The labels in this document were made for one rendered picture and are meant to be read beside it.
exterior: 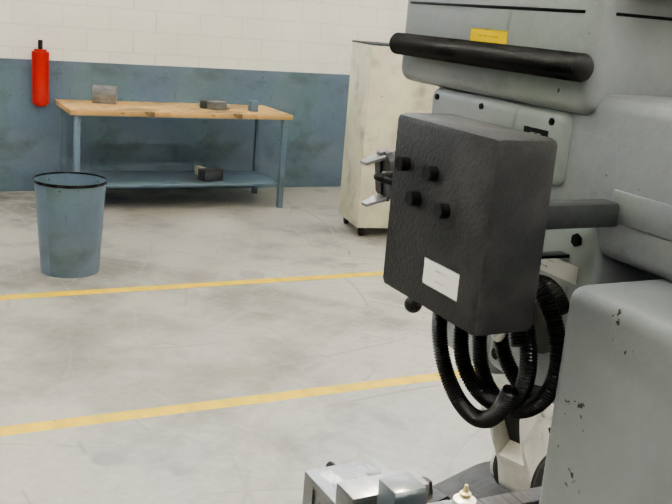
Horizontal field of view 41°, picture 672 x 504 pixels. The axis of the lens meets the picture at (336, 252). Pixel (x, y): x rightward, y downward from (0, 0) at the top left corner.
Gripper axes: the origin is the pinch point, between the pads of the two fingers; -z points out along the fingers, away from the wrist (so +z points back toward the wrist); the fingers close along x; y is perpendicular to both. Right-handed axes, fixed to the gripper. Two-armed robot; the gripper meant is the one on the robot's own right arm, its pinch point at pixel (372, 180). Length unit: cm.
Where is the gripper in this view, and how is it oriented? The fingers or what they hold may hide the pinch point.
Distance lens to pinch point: 214.1
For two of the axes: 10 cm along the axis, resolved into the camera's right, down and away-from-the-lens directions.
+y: 6.4, 3.5, -6.8
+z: 7.7, -3.4, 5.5
